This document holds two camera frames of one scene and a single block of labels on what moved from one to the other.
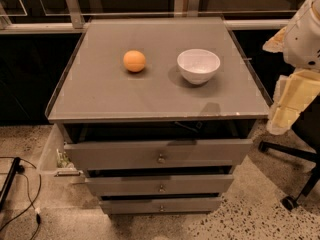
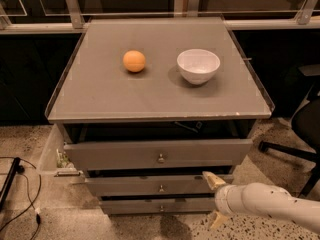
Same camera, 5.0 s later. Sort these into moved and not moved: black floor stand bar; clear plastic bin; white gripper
Moved: white gripper
Not moved: black floor stand bar; clear plastic bin
